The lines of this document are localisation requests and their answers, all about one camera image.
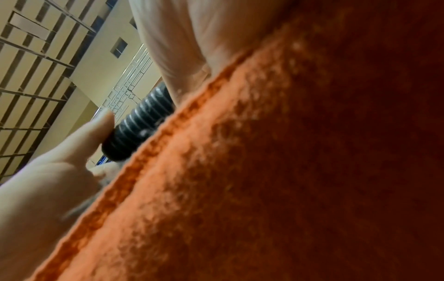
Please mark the person's right hand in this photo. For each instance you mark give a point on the person's right hand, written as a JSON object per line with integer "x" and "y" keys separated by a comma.
{"x": 201, "y": 33}

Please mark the person's left hand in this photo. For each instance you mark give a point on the person's left hand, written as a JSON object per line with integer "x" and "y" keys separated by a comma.
{"x": 41, "y": 197}

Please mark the blue fascia board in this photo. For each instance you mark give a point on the blue fascia board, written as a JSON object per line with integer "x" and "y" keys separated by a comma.
{"x": 102, "y": 160}

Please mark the metal truss column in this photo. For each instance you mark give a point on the metal truss column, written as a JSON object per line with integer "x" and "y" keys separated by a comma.
{"x": 128, "y": 82}

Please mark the dark wall vent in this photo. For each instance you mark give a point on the dark wall vent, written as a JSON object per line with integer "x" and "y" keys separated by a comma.
{"x": 119, "y": 48}
{"x": 133, "y": 22}

